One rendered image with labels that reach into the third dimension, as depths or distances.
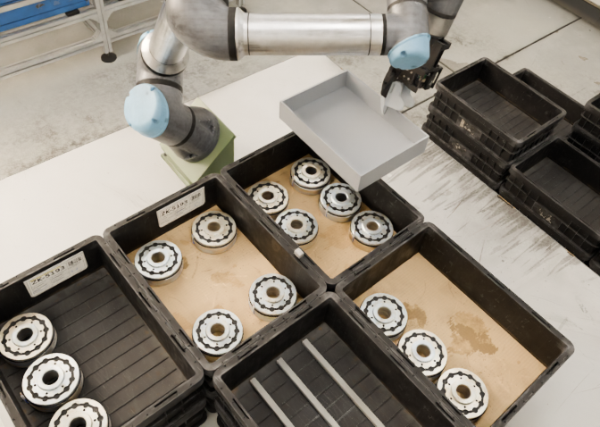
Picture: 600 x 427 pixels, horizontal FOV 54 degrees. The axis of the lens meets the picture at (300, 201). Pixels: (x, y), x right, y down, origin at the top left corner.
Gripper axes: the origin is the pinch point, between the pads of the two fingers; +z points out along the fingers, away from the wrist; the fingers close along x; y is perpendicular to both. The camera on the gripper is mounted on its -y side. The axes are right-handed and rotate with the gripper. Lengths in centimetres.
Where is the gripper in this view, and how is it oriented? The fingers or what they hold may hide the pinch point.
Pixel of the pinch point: (384, 106)
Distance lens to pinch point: 136.5
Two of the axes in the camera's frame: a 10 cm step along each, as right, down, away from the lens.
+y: 6.7, 6.1, -4.3
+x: 6.8, -2.8, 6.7
